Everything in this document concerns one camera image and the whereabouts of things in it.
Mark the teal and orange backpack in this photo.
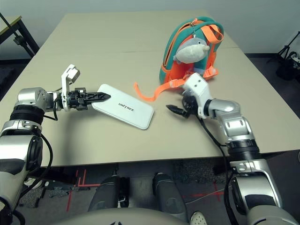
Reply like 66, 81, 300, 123
134, 15, 225, 103

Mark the white perforated shoe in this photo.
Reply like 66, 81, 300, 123
189, 210, 207, 225

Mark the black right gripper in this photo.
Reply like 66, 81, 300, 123
165, 93, 200, 118

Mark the black camera tripod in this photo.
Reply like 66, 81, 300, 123
267, 30, 300, 64

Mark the wooden side table black frame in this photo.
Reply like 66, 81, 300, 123
0, 15, 39, 59

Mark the black equipment bag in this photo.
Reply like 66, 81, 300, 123
276, 52, 300, 82

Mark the dark grey right robot leg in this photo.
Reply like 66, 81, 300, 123
152, 172, 188, 222

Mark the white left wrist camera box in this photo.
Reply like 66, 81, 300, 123
60, 64, 81, 113

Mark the white Unitree pencil case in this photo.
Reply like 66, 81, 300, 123
91, 83, 155, 130

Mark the black stand pole with clamp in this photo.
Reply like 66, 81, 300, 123
0, 13, 24, 46

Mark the dark grey robot leg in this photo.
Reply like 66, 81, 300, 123
152, 172, 188, 222
88, 175, 121, 211

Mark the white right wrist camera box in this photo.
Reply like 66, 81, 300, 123
182, 72, 213, 118

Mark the grey white plush toy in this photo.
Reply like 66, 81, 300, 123
173, 38, 210, 64

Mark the beige robot torso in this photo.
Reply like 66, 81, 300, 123
77, 207, 195, 225

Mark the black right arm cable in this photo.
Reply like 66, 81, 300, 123
196, 114, 235, 207

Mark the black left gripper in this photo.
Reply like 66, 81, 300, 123
67, 87, 112, 111

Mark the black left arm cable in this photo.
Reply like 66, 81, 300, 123
23, 92, 65, 195

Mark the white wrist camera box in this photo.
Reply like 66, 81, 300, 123
60, 64, 81, 113
182, 72, 213, 118

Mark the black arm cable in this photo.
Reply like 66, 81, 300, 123
23, 92, 65, 195
196, 114, 235, 207

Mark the dark grey left robot leg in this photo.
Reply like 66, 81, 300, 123
88, 175, 121, 211

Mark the dark speckled foam mat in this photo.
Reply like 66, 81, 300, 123
174, 158, 233, 186

